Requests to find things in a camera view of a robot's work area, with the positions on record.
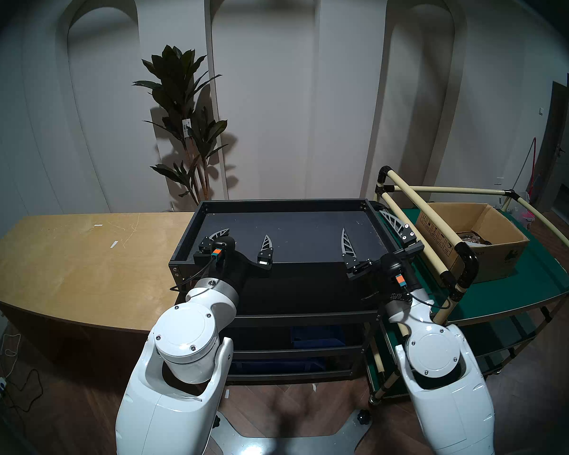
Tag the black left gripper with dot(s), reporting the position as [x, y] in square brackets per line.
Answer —
[227, 262]

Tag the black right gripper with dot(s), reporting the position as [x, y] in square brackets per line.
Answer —
[391, 267]

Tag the brown cardboard storage box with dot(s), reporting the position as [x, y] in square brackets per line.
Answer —
[498, 257]

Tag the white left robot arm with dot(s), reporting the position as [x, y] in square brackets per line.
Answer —
[185, 335]

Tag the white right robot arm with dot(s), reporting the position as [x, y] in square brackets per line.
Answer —
[436, 354]

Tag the black metal shelf cart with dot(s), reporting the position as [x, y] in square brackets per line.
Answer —
[289, 236]

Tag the blue plastic bin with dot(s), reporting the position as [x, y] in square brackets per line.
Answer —
[317, 338]

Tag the light wooden table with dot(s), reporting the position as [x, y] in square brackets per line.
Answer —
[76, 259]

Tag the tall potted green plant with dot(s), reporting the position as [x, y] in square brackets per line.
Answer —
[180, 89]

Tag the black star knob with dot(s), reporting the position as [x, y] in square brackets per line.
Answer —
[362, 416]

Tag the thin red pole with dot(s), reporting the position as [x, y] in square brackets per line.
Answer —
[533, 160]

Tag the white floor power strip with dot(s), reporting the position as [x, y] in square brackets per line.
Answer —
[0, 387]

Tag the green pipe frame cart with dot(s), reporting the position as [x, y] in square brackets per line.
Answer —
[502, 288]

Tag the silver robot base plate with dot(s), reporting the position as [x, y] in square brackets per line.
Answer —
[246, 442]

